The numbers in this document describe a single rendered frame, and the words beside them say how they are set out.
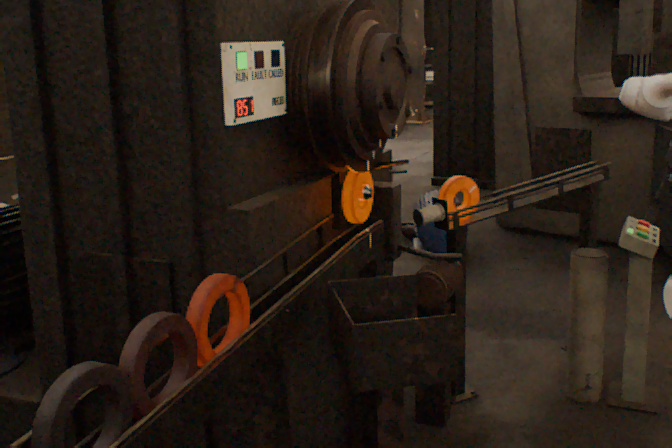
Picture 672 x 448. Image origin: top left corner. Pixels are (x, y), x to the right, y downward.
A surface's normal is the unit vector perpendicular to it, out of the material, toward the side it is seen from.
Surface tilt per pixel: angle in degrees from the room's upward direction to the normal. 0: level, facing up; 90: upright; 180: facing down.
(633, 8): 90
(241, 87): 90
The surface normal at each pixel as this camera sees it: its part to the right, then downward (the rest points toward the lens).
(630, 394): -0.40, 0.20
